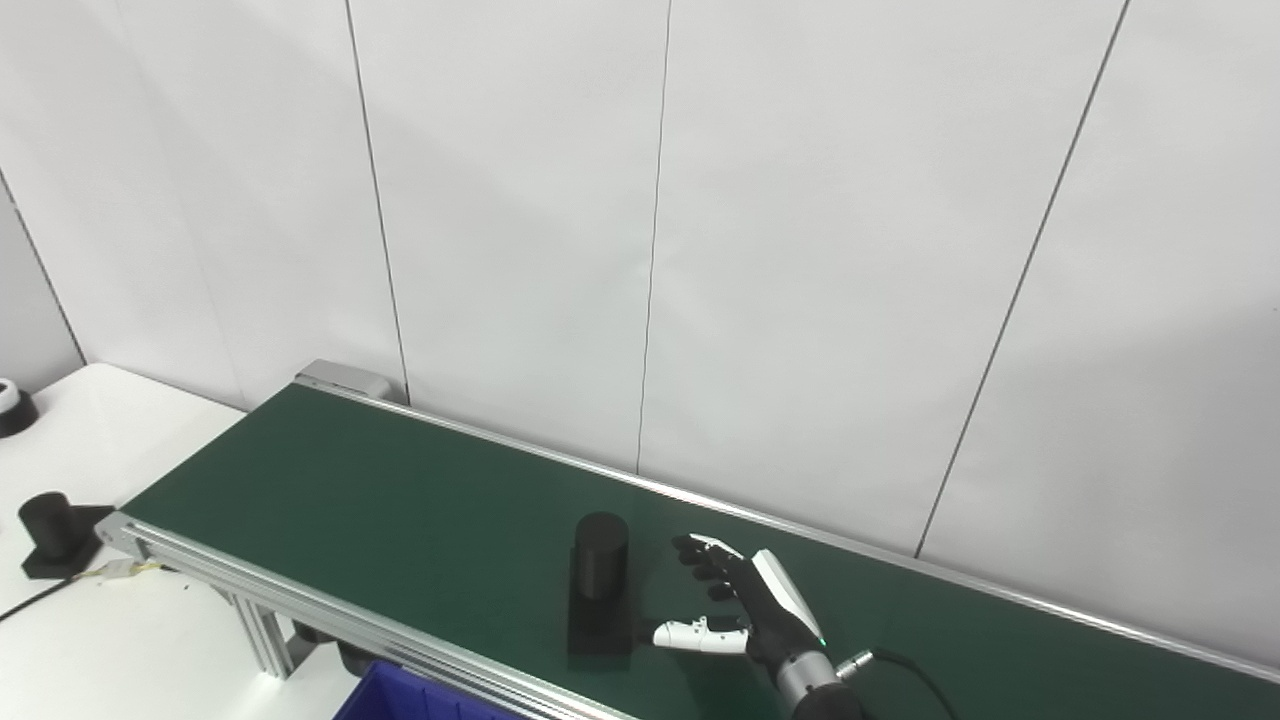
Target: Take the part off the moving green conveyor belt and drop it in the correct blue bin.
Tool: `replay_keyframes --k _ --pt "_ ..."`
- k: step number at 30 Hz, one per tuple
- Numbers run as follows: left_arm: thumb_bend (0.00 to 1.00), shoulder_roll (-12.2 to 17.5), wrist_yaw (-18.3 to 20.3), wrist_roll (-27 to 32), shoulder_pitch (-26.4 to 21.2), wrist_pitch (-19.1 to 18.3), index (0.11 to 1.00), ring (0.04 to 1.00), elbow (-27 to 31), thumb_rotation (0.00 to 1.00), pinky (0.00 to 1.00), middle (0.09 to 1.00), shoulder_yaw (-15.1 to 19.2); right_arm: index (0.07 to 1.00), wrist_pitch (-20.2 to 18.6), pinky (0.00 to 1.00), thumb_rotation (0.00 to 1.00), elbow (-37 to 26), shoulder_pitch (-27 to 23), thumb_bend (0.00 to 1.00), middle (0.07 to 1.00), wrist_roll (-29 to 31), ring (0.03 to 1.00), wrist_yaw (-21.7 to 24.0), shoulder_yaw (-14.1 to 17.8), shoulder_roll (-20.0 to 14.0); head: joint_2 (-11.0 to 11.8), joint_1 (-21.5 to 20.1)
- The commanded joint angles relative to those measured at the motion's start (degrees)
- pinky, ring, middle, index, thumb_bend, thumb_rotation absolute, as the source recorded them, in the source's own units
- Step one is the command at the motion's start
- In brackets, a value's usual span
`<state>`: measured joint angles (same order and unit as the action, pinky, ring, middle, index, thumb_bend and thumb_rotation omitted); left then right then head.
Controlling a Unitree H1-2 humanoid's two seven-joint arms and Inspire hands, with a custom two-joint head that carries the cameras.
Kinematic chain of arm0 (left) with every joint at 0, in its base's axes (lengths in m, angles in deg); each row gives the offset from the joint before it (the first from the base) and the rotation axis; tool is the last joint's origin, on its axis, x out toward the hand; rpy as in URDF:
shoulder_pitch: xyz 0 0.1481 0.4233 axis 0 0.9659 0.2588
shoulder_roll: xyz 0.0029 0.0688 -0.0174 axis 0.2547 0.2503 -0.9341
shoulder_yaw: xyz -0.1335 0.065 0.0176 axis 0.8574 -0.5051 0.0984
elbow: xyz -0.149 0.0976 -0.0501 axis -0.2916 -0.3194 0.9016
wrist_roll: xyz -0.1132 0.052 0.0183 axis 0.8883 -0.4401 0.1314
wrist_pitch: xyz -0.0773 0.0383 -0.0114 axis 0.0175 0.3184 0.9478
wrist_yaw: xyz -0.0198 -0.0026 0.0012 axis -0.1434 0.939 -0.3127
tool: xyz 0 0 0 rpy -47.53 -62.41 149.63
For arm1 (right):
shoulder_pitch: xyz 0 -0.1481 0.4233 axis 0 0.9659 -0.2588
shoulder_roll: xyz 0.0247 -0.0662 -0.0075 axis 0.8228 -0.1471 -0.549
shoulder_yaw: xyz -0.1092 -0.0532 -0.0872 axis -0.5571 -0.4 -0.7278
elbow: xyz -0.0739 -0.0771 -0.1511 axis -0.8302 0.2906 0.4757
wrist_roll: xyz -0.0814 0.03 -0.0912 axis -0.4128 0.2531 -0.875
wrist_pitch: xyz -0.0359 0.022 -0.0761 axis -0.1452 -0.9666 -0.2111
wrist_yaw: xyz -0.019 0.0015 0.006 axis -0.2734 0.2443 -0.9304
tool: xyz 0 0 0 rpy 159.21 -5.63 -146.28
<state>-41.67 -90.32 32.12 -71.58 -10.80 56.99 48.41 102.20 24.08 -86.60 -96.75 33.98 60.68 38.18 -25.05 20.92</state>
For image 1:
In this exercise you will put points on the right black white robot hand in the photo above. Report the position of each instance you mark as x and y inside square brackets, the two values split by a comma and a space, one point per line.
[765, 610]

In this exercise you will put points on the black cylinder part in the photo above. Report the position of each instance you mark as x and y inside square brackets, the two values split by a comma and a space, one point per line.
[600, 580]
[55, 530]

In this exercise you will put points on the blue plastic bin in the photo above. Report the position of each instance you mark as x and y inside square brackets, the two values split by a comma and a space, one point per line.
[420, 700]

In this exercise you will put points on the green conveyor belt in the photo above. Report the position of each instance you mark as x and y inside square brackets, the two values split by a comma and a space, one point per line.
[300, 600]
[420, 500]

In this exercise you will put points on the aluminium conveyor leg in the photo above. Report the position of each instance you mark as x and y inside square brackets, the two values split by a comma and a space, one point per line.
[255, 630]

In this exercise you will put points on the black white round object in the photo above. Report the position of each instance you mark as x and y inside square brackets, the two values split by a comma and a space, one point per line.
[12, 410]

